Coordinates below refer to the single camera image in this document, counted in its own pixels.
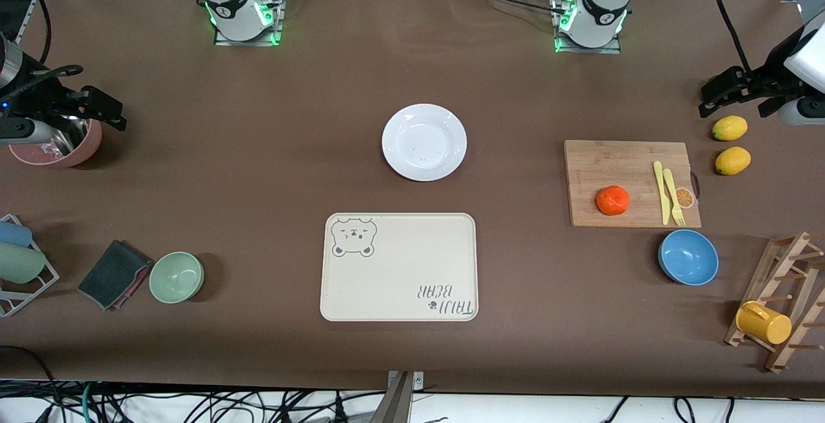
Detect orange mandarin fruit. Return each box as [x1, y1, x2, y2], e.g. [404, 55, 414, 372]
[596, 185, 631, 217]

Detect white round plate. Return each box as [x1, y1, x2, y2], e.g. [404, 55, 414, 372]
[382, 103, 468, 182]

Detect yellow lemon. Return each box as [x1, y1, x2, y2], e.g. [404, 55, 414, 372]
[712, 115, 749, 142]
[715, 146, 752, 176]

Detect shiny metal cup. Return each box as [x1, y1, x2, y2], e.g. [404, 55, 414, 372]
[39, 115, 91, 156]

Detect pink bowl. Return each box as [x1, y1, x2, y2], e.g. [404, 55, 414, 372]
[8, 117, 103, 169]

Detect yellow plastic fork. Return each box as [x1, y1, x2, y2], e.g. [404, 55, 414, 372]
[663, 168, 686, 227]

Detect yellow plastic knife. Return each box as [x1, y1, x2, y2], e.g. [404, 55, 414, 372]
[653, 161, 672, 226]

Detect wooden cutting board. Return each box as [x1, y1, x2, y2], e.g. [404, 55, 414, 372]
[564, 139, 703, 229]

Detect light blue cup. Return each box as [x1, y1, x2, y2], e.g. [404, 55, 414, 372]
[0, 220, 33, 248]

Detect brown table mat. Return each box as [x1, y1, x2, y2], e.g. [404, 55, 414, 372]
[0, 0, 825, 399]

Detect dark grey folded cloth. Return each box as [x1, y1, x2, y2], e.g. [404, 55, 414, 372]
[77, 239, 150, 311]

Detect blue bowl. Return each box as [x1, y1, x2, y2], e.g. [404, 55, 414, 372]
[657, 229, 720, 287]

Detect pale green cup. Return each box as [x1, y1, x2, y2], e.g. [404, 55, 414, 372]
[0, 241, 47, 285]

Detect pink folded cloth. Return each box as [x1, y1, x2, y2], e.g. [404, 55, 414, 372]
[111, 259, 154, 312]

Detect pale green bowl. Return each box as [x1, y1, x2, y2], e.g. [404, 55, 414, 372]
[148, 251, 206, 305]

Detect wooden peg mug rack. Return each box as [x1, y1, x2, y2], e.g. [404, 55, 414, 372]
[723, 231, 825, 373]

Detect yellow mug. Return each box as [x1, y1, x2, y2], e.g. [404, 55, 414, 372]
[735, 300, 793, 346]

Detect cream bear print tray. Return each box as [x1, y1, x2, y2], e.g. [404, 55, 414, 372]
[320, 212, 479, 322]

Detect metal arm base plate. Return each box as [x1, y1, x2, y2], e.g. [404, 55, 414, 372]
[552, 0, 622, 55]
[213, 0, 284, 47]

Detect white wire cup rack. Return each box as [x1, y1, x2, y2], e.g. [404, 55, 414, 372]
[0, 213, 61, 318]

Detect black floor cable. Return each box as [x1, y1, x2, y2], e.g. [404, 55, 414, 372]
[0, 344, 65, 423]

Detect green floor cable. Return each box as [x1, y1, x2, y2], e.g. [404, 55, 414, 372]
[80, 381, 99, 423]

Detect grey camera stand pole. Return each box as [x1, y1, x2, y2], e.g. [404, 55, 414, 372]
[379, 371, 414, 423]

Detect metal stand clamp bracket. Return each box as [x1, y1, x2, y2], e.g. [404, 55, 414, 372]
[387, 371, 425, 393]

